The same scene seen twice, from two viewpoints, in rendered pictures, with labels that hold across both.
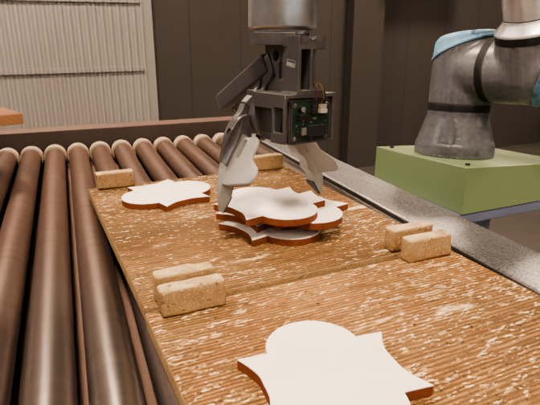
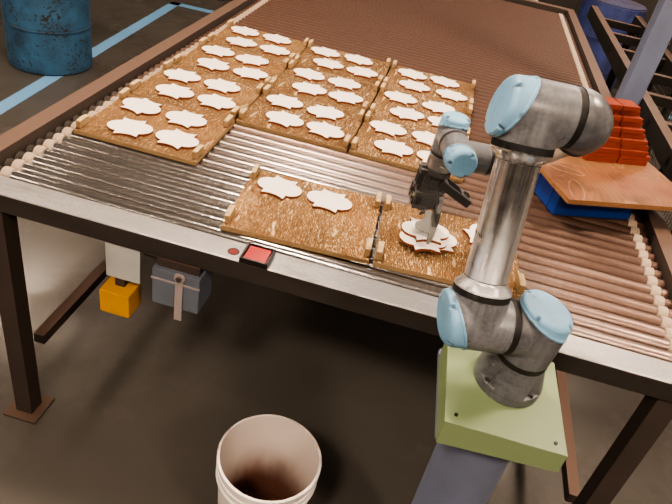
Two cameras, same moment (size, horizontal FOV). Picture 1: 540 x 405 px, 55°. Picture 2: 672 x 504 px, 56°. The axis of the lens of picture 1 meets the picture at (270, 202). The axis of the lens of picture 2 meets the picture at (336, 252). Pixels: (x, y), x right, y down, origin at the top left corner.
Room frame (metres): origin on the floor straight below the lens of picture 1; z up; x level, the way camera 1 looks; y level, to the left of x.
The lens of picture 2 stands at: (1.10, -1.48, 1.89)
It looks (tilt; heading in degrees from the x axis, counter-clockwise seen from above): 35 degrees down; 117
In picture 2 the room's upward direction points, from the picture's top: 12 degrees clockwise
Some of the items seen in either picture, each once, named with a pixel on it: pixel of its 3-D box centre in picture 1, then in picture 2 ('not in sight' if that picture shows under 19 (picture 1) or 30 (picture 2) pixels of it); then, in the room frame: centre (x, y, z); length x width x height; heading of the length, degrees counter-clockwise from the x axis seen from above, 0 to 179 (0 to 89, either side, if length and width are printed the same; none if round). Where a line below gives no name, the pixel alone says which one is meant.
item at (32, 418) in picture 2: not in sight; (15, 317); (-0.37, -0.66, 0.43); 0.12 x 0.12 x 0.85; 21
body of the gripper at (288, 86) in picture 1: (286, 89); (430, 186); (0.59, -0.02, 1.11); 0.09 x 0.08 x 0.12; 36
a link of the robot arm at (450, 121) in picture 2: not in sight; (450, 135); (0.61, -0.02, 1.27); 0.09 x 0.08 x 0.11; 126
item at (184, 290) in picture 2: not in sight; (181, 283); (0.14, -0.48, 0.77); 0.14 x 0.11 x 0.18; 21
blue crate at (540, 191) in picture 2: not in sight; (576, 183); (0.86, 0.73, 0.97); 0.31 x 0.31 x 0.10; 43
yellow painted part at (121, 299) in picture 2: not in sight; (120, 274); (-0.02, -0.54, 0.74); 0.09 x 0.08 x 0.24; 21
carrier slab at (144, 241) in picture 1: (239, 217); (447, 246); (0.68, 0.04, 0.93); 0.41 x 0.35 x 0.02; 25
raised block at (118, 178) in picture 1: (114, 179); not in sight; (0.80, 0.25, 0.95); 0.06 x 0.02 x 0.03; 115
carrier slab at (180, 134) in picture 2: not in sight; (158, 123); (-0.36, -0.09, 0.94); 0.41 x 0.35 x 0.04; 21
